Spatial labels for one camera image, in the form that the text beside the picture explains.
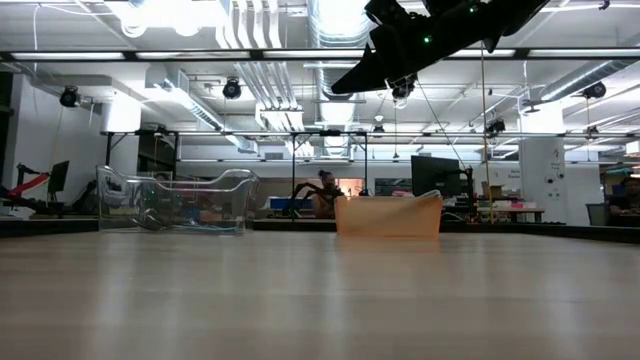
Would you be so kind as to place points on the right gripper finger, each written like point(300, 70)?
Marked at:
point(362, 77)

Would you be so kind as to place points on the clear plastic bin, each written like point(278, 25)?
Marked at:
point(120, 200)

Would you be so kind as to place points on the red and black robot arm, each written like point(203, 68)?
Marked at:
point(27, 186)

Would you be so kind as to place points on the black background robot arm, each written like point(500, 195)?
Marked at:
point(305, 189)

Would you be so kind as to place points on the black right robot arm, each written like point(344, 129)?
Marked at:
point(515, 15)

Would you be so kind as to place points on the black hanging ceiling device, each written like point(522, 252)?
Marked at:
point(595, 90)
point(231, 89)
point(70, 96)
point(402, 91)
point(495, 125)

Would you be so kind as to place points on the person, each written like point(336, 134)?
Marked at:
point(161, 176)
point(625, 200)
point(327, 192)

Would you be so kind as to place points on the black computer monitor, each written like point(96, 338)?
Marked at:
point(435, 175)
point(59, 176)

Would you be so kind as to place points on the blue storage bin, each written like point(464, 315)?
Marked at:
point(287, 204)

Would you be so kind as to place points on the black overhead beam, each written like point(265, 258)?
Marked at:
point(200, 54)

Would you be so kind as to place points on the brown cardboard box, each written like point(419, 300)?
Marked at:
point(492, 191)

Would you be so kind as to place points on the background work desk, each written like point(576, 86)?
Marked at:
point(510, 210)

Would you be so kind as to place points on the storage shelving with bins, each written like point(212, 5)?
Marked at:
point(620, 175)

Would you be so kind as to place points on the grey waste bin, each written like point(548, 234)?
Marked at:
point(596, 214)

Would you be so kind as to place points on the silver ventilation duct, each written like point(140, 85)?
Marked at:
point(580, 77)
point(330, 25)

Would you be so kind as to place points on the black background workstation frame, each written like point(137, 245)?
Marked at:
point(225, 134)

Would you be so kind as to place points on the black aluminium table frame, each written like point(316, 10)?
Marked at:
point(550, 231)

